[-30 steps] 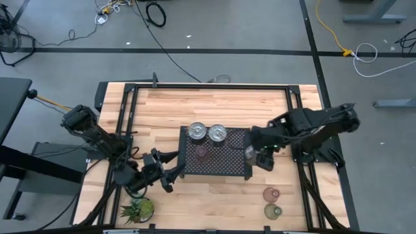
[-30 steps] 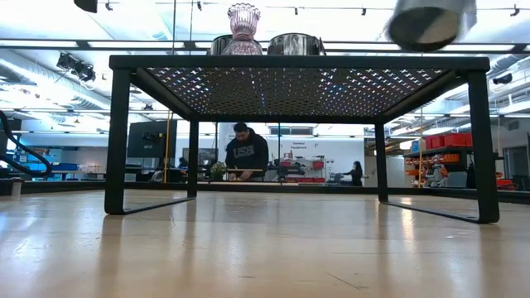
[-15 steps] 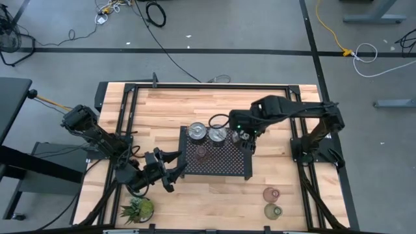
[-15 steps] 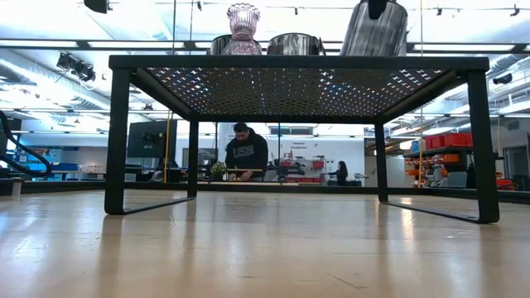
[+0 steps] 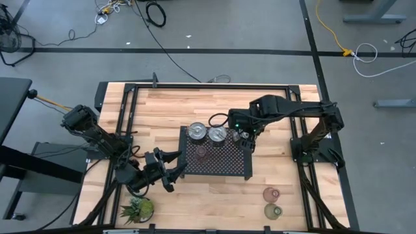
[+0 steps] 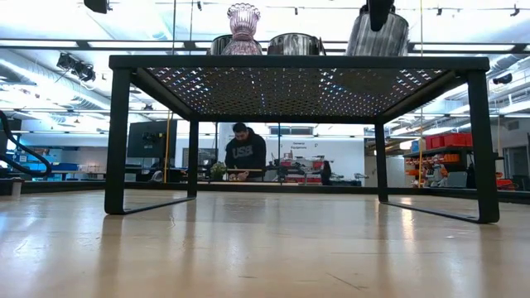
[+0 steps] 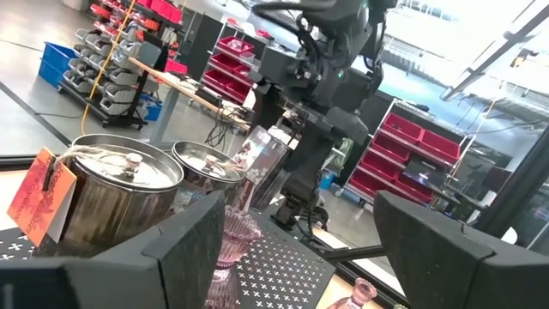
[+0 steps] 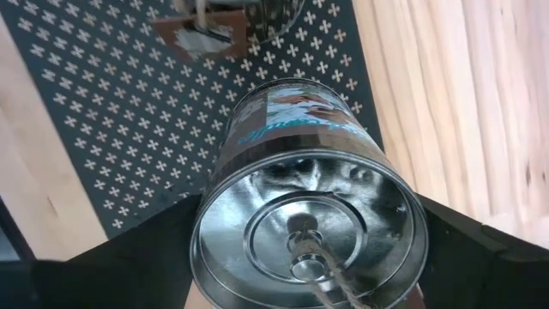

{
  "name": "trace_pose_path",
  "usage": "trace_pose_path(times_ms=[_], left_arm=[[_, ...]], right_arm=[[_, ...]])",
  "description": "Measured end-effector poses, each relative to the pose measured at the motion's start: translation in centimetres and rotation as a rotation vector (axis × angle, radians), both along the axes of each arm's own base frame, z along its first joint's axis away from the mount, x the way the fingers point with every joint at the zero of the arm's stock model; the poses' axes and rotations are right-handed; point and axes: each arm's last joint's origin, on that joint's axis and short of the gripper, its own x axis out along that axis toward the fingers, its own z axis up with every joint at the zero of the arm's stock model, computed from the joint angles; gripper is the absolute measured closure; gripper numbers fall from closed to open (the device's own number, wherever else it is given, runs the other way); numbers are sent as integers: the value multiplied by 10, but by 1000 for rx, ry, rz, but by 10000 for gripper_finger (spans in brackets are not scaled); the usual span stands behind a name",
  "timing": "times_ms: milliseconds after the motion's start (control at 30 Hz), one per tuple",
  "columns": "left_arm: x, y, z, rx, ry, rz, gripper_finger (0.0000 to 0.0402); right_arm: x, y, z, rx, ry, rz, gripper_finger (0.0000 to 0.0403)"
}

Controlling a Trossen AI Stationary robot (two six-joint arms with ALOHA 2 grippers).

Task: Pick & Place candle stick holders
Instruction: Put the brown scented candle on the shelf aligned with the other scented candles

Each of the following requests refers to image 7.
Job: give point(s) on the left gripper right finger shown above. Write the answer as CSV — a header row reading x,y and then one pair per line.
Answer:
x,y
450,274

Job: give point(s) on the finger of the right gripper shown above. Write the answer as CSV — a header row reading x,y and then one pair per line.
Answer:
x,y
339,126

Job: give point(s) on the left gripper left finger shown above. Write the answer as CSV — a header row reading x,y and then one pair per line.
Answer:
x,y
128,283

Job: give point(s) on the silver lidded candle tin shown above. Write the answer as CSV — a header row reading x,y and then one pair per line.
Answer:
x,y
128,206
206,161
268,167

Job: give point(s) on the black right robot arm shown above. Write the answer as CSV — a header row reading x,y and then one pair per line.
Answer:
x,y
343,26

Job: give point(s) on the green cloth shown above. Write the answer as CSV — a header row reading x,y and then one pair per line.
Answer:
x,y
344,152

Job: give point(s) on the blue bucket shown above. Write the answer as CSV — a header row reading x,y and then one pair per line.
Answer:
x,y
328,180

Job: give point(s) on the white rack with red bins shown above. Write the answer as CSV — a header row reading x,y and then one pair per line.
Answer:
x,y
399,129

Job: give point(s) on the cart with red bins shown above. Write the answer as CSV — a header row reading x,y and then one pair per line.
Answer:
x,y
233,45

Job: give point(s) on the black perforated metal shelf riser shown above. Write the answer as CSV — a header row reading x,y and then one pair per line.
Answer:
x,y
279,274

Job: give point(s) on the black cabinet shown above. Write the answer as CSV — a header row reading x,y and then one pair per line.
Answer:
x,y
199,38

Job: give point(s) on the wooden desk with grey legs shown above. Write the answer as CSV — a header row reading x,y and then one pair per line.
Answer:
x,y
188,92

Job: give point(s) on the red plastic bin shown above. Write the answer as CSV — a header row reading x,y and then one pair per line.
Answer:
x,y
176,66

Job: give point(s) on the blue plastic bin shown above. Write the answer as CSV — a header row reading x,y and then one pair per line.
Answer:
x,y
152,109
60,56
49,75

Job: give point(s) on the storage bin rack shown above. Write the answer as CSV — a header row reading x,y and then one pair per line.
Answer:
x,y
120,77

